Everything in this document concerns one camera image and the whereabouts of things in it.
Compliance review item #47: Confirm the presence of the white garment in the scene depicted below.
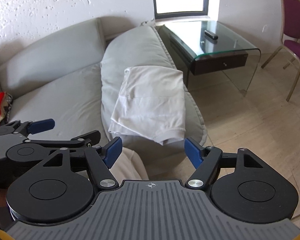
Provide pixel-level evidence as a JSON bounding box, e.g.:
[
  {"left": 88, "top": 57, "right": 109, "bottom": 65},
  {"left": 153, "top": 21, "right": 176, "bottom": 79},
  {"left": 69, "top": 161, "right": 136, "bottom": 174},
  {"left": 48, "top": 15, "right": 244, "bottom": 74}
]
[{"left": 109, "top": 66, "right": 186, "bottom": 145}]

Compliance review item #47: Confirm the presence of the operator beige trouser leg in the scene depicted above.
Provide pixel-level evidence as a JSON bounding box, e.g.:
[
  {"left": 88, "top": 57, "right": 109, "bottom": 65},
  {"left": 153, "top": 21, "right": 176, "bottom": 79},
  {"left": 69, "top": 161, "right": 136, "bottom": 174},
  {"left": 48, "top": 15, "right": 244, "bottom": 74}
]
[{"left": 110, "top": 147, "right": 149, "bottom": 185}]

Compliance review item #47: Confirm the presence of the grey sofa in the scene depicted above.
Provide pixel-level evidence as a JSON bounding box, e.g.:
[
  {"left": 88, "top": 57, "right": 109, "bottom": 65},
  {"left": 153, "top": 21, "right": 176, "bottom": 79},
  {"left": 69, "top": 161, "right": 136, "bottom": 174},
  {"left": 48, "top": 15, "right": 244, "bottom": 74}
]
[{"left": 0, "top": 18, "right": 207, "bottom": 154}]

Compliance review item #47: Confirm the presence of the grey sofa back cushion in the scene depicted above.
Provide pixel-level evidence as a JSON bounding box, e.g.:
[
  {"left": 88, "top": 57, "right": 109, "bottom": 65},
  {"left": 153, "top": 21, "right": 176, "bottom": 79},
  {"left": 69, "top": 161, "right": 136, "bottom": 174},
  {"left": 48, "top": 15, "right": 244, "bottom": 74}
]
[{"left": 0, "top": 18, "right": 106, "bottom": 99}]

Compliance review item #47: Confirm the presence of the glass side table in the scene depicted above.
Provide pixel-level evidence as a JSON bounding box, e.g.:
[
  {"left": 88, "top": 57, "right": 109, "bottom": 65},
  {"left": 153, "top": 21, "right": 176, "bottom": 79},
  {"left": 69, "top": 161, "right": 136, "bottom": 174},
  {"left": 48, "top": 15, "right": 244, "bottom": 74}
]
[{"left": 158, "top": 20, "right": 261, "bottom": 94}]

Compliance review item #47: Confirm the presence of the black remote control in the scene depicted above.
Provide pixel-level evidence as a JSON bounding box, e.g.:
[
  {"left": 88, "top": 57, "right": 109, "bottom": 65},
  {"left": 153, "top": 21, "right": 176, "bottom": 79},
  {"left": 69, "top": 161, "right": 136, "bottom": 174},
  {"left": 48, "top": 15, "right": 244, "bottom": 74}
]
[{"left": 204, "top": 30, "right": 218, "bottom": 40}]

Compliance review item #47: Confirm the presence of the maroon banquet chair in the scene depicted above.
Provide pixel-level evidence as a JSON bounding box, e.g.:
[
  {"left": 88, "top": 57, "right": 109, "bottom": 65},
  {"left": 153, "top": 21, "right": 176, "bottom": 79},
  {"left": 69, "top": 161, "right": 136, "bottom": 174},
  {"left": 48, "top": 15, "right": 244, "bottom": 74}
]
[{"left": 261, "top": 0, "right": 300, "bottom": 101}]

